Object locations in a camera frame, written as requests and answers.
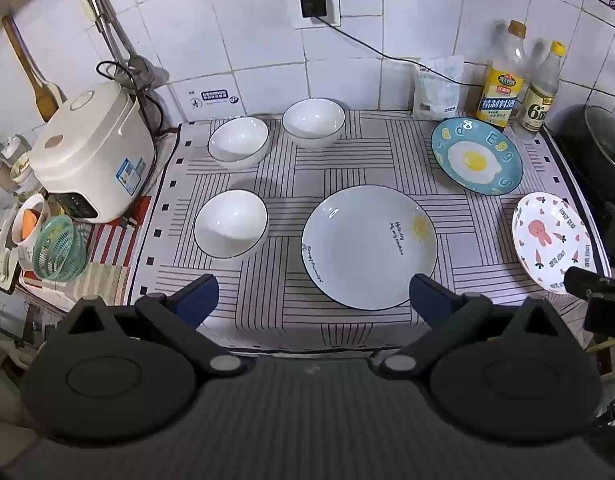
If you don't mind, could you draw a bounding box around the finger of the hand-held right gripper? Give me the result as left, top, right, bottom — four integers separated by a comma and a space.
564, 266, 615, 297

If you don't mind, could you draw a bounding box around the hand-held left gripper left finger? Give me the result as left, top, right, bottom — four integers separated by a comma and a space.
52, 274, 248, 378

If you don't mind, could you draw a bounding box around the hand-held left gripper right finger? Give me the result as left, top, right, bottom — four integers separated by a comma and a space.
370, 274, 563, 381

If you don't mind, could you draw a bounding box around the white pink rabbit print plate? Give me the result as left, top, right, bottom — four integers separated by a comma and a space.
511, 192, 599, 296

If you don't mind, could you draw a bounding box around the white bowl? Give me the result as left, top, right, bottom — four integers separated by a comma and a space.
194, 189, 269, 260
208, 116, 271, 166
282, 98, 347, 149

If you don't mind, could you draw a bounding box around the blue fried egg print plate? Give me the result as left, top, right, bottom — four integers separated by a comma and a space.
431, 117, 524, 196

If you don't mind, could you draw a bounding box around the large white sun print plate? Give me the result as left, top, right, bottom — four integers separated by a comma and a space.
301, 186, 439, 311

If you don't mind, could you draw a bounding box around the red striped cloth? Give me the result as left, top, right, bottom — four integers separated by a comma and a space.
20, 195, 153, 311

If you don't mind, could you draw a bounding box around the striped white tablecloth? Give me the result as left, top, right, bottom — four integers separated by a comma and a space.
130, 109, 613, 356

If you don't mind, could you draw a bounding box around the black wok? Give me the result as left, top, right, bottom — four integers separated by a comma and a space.
552, 104, 615, 221

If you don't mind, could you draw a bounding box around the green plastic basket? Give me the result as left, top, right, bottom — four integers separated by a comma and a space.
32, 215, 89, 282

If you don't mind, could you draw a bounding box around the white rice cooker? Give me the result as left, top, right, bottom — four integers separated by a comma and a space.
30, 81, 157, 224

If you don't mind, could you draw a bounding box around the white cup with orange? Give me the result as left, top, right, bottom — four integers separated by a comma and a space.
12, 194, 52, 271

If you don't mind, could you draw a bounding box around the clear vinegar bottle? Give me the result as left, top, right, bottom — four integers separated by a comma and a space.
513, 40, 567, 142

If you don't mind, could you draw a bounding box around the yellow label cooking wine bottle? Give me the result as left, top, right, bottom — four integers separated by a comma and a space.
476, 20, 528, 128

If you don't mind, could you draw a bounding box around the white seasoning bag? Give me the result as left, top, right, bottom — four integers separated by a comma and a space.
412, 55, 465, 122

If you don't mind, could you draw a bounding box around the small white jar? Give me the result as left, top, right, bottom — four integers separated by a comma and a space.
0, 136, 38, 196

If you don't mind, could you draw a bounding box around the metal ladle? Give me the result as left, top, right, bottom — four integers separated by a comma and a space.
90, 0, 156, 86

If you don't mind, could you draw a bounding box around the wooden spatula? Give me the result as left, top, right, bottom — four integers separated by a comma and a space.
2, 15, 62, 123

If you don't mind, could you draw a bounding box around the blue print wall sticker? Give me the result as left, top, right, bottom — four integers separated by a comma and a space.
185, 87, 241, 111

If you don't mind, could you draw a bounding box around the black rice cooker cable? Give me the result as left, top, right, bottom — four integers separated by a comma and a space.
96, 60, 181, 137

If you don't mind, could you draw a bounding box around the black charger cable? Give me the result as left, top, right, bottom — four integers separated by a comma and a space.
312, 14, 488, 92

